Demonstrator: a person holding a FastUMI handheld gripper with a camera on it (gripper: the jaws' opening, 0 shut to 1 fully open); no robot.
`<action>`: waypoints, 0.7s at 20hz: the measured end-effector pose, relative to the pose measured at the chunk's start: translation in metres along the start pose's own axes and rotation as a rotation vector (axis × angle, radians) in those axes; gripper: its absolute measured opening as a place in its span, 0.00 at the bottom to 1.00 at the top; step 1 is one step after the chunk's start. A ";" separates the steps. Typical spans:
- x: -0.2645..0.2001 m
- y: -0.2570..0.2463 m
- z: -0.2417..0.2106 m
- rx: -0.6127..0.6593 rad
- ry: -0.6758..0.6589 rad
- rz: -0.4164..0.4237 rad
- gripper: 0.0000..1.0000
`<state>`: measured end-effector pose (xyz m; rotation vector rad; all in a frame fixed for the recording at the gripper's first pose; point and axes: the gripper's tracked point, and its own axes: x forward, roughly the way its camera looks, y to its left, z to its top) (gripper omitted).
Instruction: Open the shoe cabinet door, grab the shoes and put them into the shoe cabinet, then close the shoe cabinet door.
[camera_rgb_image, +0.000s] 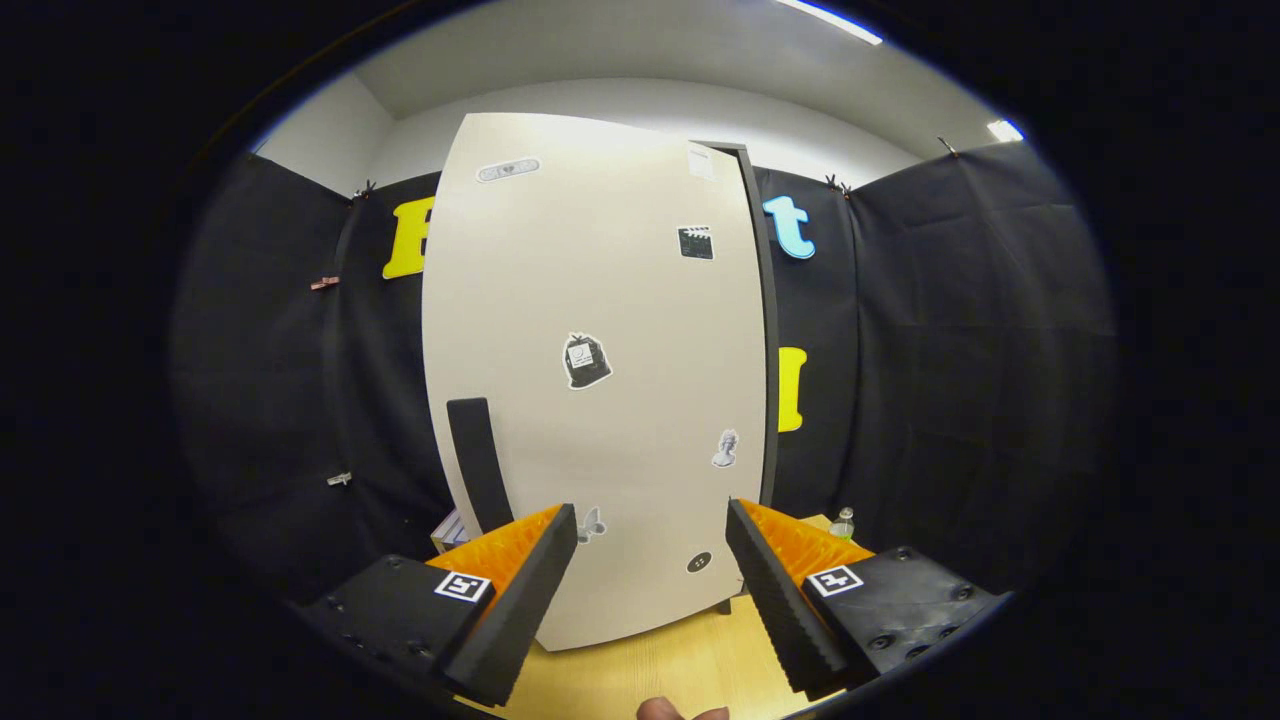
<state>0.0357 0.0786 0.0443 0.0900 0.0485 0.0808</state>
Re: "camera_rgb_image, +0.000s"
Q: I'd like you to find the dark framed shoe cabinet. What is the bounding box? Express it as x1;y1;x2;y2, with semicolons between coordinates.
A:
690;140;782;616

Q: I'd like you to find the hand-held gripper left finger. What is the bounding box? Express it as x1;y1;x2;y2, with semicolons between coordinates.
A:
298;503;579;707

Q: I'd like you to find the long ceiling light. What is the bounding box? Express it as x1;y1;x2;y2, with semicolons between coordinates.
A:
775;0;886;47

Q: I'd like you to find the beige shoe cabinet door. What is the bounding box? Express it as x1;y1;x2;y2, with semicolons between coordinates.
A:
420;112;771;653

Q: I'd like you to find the black backdrop cloth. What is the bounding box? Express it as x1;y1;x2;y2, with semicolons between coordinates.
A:
170;140;1119;611

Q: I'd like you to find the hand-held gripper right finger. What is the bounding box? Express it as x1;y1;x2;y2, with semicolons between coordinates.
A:
725;498;1006;702

